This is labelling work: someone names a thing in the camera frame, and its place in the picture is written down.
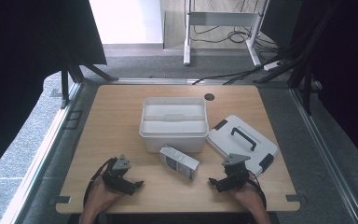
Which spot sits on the round black table grommet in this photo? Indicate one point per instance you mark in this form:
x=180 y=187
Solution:
x=209 y=96

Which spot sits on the person's right hand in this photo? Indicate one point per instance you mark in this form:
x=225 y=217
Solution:
x=247 y=196

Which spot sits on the black metal stand legs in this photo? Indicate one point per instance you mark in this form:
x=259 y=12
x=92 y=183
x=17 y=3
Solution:
x=304 y=71
x=74 y=71

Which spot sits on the white power strip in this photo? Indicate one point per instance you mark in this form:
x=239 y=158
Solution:
x=272 y=65

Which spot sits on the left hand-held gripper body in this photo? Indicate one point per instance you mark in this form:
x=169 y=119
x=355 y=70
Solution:
x=115 y=174

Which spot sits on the white plastic storage box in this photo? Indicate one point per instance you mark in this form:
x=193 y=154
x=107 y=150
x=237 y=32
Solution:
x=174 y=141

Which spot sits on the person's left hand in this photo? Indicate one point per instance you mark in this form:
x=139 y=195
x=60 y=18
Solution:
x=101 y=197

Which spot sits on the silver floor rail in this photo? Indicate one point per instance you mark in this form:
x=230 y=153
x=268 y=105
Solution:
x=326 y=155
x=155 y=81
x=34 y=161

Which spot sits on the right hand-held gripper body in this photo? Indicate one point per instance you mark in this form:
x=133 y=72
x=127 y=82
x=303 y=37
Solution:
x=236 y=174

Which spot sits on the white metal desk frame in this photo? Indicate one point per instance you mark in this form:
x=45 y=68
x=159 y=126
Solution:
x=222 y=19

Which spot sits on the grey cardboard carton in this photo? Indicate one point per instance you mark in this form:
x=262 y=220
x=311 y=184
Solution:
x=180 y=162

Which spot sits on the black curtain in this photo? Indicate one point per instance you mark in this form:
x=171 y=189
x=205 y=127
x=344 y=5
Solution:
x=18 y=62
x=345 y=62

